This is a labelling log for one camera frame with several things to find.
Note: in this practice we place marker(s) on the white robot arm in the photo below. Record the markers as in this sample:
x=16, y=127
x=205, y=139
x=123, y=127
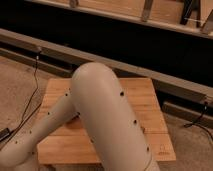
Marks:
x=97, y=98

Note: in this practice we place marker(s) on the black power adapter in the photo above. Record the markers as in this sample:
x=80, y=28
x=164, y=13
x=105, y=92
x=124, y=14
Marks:
x=4, y=134

